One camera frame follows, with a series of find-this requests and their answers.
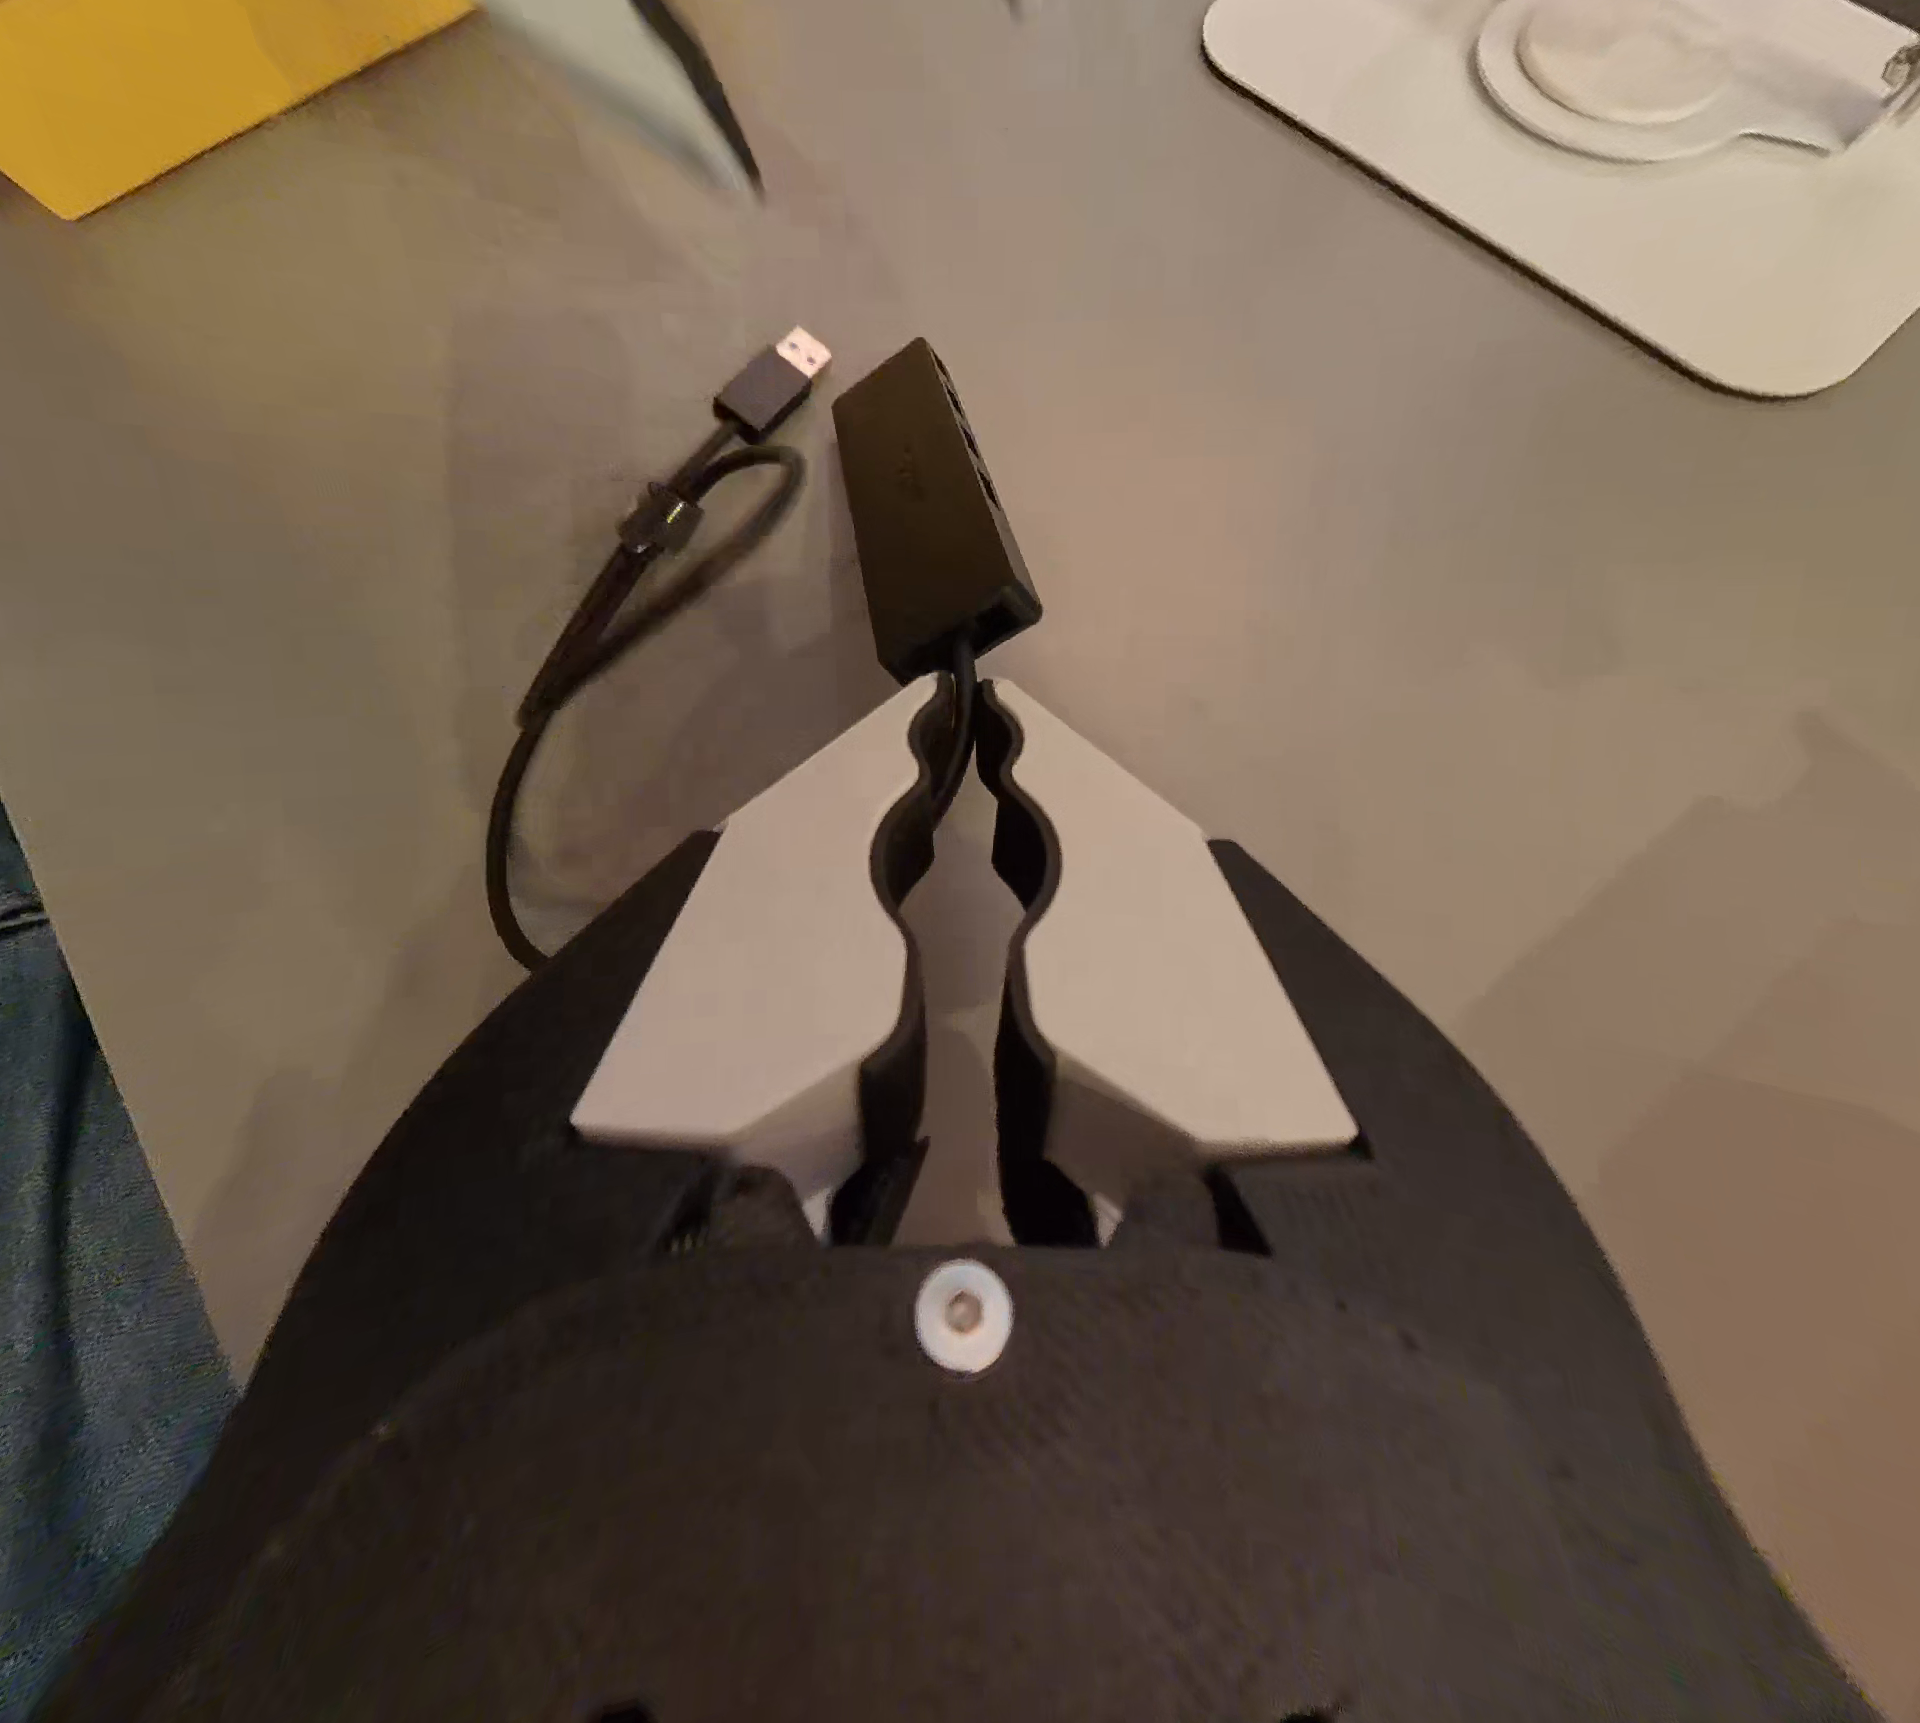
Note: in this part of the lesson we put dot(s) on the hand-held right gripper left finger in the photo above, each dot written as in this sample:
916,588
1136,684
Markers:
750,974

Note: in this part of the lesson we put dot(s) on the person's blue jeans leg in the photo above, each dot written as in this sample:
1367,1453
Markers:
74,1227

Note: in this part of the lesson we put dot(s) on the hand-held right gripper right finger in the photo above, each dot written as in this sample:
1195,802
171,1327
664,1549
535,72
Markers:
1171,988

